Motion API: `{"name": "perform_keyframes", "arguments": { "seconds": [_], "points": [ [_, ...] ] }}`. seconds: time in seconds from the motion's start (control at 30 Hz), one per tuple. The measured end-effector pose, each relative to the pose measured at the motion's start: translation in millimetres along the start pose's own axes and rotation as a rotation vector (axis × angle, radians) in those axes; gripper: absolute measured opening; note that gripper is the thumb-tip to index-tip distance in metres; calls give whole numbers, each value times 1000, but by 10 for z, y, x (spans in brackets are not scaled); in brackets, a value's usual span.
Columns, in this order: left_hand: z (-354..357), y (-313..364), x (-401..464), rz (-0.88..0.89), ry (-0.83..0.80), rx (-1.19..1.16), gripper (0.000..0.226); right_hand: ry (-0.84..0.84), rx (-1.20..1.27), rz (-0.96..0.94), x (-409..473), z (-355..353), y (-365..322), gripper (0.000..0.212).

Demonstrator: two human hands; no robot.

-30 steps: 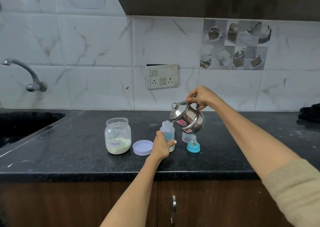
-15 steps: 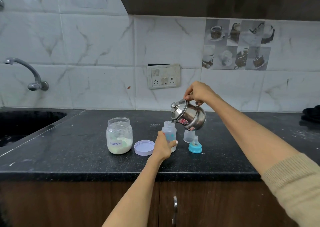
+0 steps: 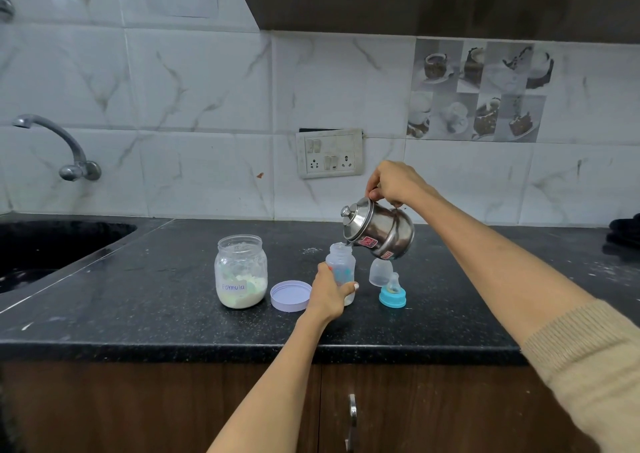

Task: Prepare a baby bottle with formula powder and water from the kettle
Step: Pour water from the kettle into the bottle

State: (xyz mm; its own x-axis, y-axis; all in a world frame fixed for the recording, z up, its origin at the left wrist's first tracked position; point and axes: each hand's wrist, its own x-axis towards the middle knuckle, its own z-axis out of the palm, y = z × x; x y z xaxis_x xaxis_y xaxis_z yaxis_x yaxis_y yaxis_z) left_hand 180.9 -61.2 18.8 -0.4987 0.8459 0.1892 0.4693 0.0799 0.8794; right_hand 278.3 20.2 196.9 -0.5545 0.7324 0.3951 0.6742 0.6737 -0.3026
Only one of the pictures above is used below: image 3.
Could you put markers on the beige knit sleeve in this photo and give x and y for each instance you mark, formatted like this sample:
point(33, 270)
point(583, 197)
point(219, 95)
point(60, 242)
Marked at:
point(595, 367)

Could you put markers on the lavender plastic jar lid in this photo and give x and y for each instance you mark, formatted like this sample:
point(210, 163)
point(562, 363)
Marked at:
point(291, 297)

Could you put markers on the brown wooden base cabinet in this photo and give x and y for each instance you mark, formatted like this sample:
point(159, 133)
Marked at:
point(125, 407)

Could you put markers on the white switch socket board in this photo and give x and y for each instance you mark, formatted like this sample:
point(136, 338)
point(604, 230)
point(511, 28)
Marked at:
point(330, 153)

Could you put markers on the clear dome bottle cap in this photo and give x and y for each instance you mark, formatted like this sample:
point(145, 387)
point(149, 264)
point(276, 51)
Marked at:
point(379, 270)

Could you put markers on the clear printed baby bottle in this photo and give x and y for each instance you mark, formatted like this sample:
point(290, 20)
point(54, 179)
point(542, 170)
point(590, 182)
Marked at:
point(341, 263)

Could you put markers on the black kitchen sink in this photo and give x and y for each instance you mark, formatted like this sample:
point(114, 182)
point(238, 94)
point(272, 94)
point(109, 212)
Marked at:
point(50, 253)

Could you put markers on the chrome wall valve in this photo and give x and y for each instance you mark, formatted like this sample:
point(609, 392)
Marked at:
point(5, 9)

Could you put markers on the person's right forearm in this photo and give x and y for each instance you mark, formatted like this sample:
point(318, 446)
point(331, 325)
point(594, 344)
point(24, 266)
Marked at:
point(500, 268)

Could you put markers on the white measuring scoop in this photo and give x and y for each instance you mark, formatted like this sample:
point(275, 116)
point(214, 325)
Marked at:
point(231, 273)

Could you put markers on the person's left hand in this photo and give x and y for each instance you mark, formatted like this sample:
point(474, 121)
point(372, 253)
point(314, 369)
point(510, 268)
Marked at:
point(325, 303)

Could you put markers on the clear formula powder jar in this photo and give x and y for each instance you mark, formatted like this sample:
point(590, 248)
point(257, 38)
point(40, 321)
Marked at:
point(250, 268)

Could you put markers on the black cloth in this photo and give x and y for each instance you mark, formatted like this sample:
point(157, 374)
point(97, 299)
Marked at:
point(625, 233)

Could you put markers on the dark wooden wall cabinet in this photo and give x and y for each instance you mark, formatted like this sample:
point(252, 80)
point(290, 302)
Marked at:
point(425, 3)

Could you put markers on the person's right hand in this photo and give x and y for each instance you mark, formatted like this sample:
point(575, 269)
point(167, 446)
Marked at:
point(400, 183)

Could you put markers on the small steel kettle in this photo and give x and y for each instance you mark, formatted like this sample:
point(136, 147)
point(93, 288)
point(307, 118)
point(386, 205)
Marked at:
point(382, 228)

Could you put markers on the person's left forearm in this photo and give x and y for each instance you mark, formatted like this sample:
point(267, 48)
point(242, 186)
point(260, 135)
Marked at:
point(270, 392)

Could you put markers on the chrome curved wall faucet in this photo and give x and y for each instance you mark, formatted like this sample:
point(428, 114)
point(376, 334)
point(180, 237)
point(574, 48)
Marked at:
point(80, 170)

